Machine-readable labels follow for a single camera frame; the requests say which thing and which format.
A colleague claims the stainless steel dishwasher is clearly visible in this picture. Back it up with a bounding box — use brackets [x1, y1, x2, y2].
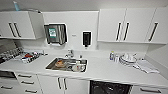
[88, 79, 133, 94]

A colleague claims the black soap dispenser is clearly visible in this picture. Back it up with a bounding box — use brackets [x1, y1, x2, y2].
[81, 30, 93, 50]

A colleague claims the chrome faucet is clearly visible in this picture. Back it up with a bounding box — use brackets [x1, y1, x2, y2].
[64, 49, 75, 59]

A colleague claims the white cup in sink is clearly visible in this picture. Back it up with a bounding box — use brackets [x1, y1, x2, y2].
[73, 59, 84, 72]

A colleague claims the orange item in sink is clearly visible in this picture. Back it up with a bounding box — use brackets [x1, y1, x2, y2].
[54, 58, 67, 68]

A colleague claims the small glass jar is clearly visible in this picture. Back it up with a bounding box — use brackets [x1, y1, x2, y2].
[114, 54, 120, 64]
[108, 50, 116, 62]

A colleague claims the paper towel dispenser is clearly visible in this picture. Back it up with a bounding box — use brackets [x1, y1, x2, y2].
[43, 22, 69, 46]

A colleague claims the stainless steel sink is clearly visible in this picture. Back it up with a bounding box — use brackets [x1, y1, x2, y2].
[44, 56, 90, 74]

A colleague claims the white two-door sink cabinet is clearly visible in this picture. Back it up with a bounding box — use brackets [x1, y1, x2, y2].
[35, 73, 91, 94]

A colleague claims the dish rack with items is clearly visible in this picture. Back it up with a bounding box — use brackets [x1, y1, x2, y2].
[12, 49, 45, 65]

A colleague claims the white paper pile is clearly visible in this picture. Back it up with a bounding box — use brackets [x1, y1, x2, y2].
[132, 59, 161, 75]

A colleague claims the white drawer stack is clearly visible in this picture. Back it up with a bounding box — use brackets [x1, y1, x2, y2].
[14, 71, 43, 94]
[129, 84, 168, 94]

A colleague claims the blue spray bottle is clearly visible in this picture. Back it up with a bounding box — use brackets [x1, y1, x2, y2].
[12, 0, 21, 12]

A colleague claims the white drawer under microwave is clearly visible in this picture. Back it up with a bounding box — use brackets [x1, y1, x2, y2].
[0, 78, 18, 94]

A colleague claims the white wall cabinet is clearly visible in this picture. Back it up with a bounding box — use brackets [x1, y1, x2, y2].
[97, 6, 168, 46]
[0, 9, 46, 41]

